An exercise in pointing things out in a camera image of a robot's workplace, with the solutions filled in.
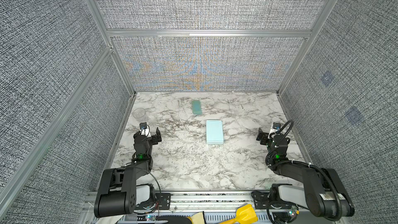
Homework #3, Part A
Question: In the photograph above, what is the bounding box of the light blue paper box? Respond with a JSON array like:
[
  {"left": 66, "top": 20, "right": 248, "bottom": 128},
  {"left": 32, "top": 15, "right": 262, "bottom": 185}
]
[{"left": 206, "top": 120, "right": 224, "bottom": 145}]

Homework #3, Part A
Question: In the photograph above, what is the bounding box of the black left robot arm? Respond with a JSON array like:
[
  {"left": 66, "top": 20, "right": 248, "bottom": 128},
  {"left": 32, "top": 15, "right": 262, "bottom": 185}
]
[{"left": 94, "top": 127, "right": 162, "bottom": 218}]

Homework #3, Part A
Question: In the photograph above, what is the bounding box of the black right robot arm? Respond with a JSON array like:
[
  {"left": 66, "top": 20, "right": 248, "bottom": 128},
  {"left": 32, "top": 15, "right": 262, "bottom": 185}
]
[{"left": 256, "top": 129, "right": 355, "bottom": 221}]

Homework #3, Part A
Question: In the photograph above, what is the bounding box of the clear plastic cup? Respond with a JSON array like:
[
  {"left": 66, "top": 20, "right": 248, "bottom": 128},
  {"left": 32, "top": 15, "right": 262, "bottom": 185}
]
[{"left": 132, "top": 108, "right": 148, "bottom": 123}]

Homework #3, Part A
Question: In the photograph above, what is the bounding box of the yellow plastic scoop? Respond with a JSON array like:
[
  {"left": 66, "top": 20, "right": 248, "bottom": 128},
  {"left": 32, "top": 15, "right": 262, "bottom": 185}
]
[{"left": 220, "top": 204, "right": 259, "bottom": 224}]

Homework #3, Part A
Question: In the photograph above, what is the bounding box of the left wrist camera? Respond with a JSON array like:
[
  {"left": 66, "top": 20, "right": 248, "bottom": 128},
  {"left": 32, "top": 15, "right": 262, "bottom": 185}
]
[{"left": 139, "top": 122, "right": 150, "bottom": 137}]

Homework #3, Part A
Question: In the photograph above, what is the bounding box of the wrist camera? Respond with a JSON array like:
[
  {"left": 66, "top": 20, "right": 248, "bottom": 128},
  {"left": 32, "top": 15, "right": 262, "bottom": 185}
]
[
  {"left": 139, "top": 122, "right": 150, "bottom": 137},
  {"left": 271, "top": 122, "right": 282, "bottom": 133}
]

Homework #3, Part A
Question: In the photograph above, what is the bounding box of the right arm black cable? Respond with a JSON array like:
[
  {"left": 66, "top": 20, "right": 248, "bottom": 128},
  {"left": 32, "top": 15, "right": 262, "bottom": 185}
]
[{"left": 265, "top": 120, "right": 343, "bottom": 222}]

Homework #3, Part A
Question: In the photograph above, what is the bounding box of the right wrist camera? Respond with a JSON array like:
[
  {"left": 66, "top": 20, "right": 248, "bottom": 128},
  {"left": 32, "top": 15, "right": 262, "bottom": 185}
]
[{"left": 271, "top": 122, "right": 282, "bottom": 133}]

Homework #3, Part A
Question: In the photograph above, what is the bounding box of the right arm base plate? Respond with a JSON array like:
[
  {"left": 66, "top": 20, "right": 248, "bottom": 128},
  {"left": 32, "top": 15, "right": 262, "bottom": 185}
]
[{"left": 251, "top": 190, "right": 292, "bottom": 210}]

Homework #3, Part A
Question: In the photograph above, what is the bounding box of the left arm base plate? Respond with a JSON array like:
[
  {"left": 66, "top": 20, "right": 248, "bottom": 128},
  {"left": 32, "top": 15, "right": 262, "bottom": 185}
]
[{"left": 136, "top": 193, "right": 171, "bottom": 212}]

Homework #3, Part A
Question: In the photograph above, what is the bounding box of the aluminium front rail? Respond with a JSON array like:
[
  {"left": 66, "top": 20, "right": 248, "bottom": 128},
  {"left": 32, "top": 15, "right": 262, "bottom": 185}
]
[{"left": 85, "top": 190, "right": 255, "bottom": 215}]

